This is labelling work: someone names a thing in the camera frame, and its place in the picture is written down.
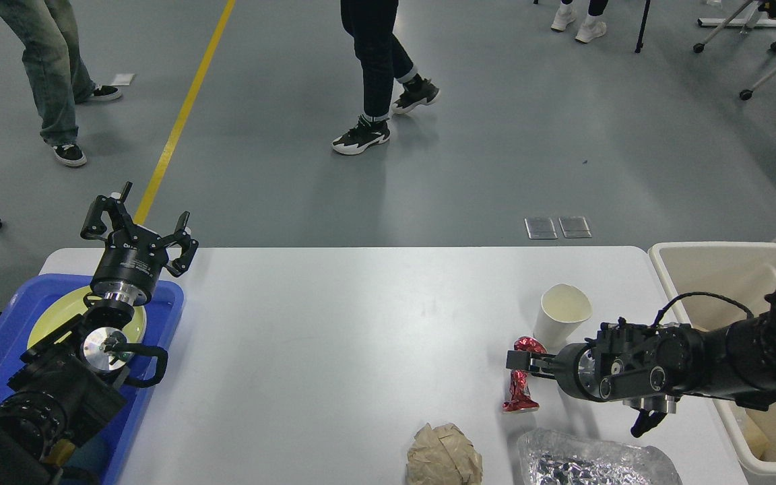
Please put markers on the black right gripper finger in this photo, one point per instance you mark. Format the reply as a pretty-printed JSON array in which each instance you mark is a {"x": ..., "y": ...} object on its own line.
[{"x": 531, "y": 362}]

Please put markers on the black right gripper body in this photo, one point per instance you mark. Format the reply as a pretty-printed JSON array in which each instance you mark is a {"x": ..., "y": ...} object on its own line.
[{"x": 575, "y": 373}]

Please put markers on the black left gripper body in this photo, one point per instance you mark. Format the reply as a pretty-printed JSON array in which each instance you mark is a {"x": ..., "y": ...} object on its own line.
[{"x": 131, "y": 265}]

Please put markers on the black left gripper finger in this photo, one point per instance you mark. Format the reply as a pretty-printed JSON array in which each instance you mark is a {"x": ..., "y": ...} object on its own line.
[
  {"x": 107, "y": 214},
  {"x": 181, "y": 238}
]

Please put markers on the red foil wrapper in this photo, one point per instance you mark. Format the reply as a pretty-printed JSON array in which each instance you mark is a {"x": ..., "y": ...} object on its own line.
[{"x": 519, "y": 399}]

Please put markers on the white paper cup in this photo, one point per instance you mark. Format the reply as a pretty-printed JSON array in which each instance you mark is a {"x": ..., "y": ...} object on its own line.
[{"x": 563, "y": 308}]

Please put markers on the yellow plate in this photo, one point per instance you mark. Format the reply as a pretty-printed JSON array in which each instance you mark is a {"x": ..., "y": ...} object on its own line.
[{"x": 73, "y": 304}]

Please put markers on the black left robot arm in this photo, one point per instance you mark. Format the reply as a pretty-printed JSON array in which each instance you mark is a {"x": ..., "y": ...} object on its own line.
[{"x": 69, "y": 386}]

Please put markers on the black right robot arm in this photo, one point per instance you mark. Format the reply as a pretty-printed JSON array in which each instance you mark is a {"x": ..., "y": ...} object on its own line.
[{"x": 650, "y": 367}]

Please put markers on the crumpled brown paper ball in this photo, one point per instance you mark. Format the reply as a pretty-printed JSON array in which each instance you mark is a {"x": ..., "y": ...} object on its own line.
[{"x": 443, "y": 455}]

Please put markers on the floor outlet plate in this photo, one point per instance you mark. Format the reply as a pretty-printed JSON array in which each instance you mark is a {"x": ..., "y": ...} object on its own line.
[{"x": 548, "y": 228}]

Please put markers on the beige plastic bin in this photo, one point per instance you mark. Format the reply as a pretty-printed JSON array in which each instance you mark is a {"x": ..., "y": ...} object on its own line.
[{"x": 713, "y": 275}]

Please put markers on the brown paper in bin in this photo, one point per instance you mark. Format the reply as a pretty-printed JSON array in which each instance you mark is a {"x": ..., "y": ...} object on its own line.
[{"x": 757, "y": 441}]

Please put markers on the person in baggy jeans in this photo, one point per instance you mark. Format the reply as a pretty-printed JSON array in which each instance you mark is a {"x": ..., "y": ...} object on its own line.
[{"x": 58, "y": 78}]

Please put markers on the blue plastic tray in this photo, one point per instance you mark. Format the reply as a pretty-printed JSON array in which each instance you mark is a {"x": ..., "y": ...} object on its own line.
[{"x": 39, "y": 293}]

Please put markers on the person in green-black sneakers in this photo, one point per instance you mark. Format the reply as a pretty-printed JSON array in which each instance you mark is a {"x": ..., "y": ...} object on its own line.
[{"x": 391, "y": 82}]

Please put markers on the black tripod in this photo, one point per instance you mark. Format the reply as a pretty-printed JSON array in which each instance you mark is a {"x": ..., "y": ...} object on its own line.
[{"x": 639, "y": 43}]

